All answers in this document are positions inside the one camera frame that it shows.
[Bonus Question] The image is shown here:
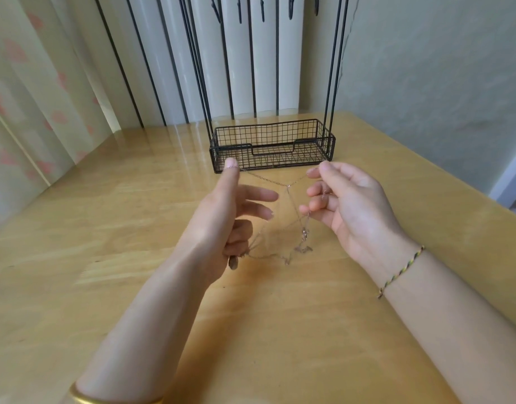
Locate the person's right forearm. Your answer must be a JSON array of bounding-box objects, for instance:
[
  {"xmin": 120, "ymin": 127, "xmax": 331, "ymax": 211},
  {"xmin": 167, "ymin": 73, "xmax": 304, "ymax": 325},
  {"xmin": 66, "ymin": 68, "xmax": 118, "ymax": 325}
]
[{"xmin": 380, "ymin": 255, "xmax": 516, "ymax": 404}]

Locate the pink floral curtain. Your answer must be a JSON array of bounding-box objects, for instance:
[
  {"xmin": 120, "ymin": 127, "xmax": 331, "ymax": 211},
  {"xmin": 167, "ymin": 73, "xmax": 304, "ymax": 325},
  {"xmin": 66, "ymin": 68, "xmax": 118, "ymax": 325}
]
[{"xmin": 0, "ymin": 0, "xmax": 122, "ymax": 235}]

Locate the chain necklace with pendant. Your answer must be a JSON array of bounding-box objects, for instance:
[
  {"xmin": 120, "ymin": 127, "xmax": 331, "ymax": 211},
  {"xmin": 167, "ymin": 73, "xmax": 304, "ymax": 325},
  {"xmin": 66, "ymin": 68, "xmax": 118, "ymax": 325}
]
[{"xmin": 228, "ymin": 167, "xmax": 323, "ymax": 271}]

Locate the white black-striped curtain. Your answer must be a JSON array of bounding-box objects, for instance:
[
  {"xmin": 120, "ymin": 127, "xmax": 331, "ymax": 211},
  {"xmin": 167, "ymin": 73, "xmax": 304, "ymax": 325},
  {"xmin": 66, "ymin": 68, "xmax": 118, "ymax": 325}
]
[{"xmin": 63, "ymin": 0, "xmax": 307, "ymax": 130}]

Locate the person's left forearm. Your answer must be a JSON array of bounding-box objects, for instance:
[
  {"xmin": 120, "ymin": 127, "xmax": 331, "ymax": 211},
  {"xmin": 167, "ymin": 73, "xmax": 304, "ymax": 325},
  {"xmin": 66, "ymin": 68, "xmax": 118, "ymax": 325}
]
[{"xmin": 63, "ymin": 255, "xmax": 215, "ymax": 404}]

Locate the black wire jewelry rack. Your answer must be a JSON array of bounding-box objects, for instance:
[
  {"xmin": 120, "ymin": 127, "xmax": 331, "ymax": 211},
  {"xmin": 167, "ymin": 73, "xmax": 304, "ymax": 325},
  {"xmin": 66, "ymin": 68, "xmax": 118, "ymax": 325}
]
[{"xmin": 176, "ymin": 0, "xmax": 360, "ymax": 174}]

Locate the gold bangle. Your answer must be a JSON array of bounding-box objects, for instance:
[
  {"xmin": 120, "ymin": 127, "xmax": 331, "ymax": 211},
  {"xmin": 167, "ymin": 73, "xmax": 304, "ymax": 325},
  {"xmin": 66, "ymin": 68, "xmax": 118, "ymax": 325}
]
[{"xmin": 68, "ymin": 382, "xmax": 167, "ymax": 404}]

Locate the person's right hand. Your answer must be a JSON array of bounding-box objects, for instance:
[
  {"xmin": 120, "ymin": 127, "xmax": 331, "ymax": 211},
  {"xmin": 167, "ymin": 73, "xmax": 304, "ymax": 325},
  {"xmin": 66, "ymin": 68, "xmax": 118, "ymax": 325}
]
[{"xmin": 298, "ymin": 159, "xmax": 421, "ymax": 288}]

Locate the white door frame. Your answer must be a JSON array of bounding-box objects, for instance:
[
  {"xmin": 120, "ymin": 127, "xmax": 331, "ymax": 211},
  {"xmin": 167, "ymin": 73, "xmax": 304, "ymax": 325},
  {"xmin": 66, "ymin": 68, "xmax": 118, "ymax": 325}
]
[{"xmin": 489, "ymin": 137, "xmax": 516, "ymax": 209}]

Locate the person's left hand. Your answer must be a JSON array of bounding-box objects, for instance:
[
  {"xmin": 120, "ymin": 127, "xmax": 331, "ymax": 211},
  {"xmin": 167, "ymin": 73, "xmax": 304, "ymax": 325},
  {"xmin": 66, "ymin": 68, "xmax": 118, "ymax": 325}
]
[{"xmin": 172, "ymin": 157, "xmax": 281, "ymax": 288}]

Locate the braided cord bracelet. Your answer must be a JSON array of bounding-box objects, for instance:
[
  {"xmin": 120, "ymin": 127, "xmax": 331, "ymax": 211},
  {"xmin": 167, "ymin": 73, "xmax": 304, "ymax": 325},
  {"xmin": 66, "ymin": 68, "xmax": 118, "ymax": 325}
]
[{"xmin": 376, "ymin": 245, "xmax": 427, "ymax": 300}]

